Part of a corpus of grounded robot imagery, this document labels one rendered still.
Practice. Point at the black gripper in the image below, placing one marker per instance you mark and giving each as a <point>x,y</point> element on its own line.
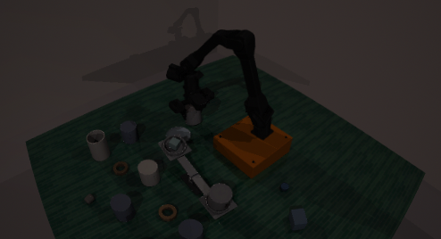
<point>179,106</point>

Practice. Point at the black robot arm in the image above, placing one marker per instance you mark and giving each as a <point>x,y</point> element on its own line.
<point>243,44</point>

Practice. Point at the dark brown ring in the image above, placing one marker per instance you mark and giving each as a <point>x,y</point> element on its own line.
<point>167,207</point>
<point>120,164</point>

